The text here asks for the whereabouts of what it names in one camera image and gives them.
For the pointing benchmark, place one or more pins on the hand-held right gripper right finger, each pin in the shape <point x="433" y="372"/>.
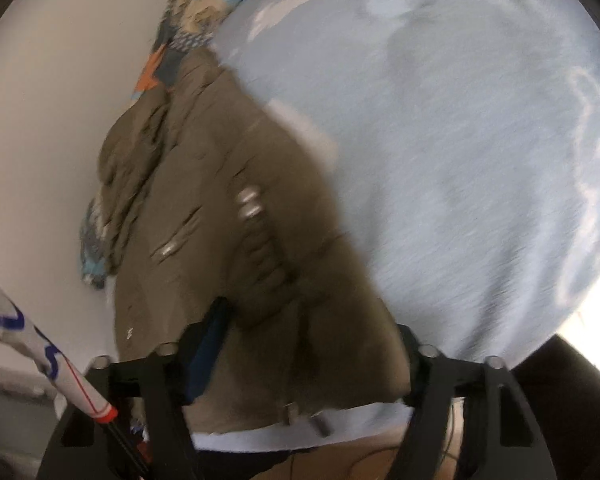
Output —
<point x="420" y="365"/>

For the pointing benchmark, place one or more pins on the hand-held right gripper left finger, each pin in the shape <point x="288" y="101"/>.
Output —
<point x="202" y="360"/>

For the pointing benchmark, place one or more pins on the olive puffer jacket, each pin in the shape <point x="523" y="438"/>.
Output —
<point x="240" y="220"/>

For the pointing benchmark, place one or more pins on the dark cloth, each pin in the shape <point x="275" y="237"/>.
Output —
<point x="570" y="400"/>

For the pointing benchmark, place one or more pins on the white printed rod orange tip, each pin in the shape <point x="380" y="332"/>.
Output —
<point x="45" y="350"/>

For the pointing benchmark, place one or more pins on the patterned patchwork quilt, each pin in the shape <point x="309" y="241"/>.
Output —
<point x="200" y="10"/>

